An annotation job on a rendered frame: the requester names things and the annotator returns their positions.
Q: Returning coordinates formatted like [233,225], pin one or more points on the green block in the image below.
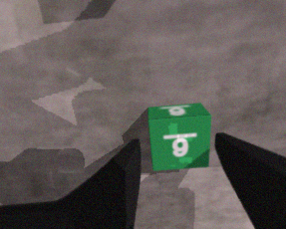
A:
[179,136]

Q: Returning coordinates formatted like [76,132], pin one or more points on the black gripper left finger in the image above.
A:
[107,200]

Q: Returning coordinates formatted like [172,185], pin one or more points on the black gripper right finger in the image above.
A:
[258,177]

